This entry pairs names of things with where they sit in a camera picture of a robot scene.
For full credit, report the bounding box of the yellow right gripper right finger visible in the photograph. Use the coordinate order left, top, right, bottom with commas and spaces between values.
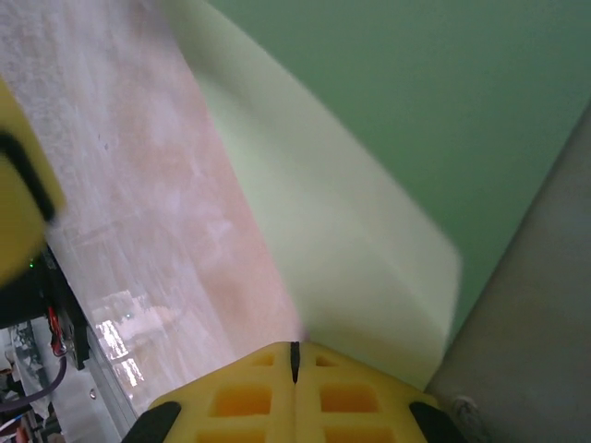
295, 341, 467, 443

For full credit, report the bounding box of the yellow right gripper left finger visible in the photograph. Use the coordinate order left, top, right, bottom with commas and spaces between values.
122, 341, 296, 443

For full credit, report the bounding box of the green paper sheet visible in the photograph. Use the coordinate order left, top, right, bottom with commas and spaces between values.
161, 0, 591, 402

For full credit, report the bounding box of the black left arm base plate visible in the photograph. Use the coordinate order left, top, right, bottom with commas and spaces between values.
27, 246, 91, 373

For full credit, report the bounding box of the aluminium mounting rail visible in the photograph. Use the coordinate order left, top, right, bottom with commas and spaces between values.
68, 317, 158, 443

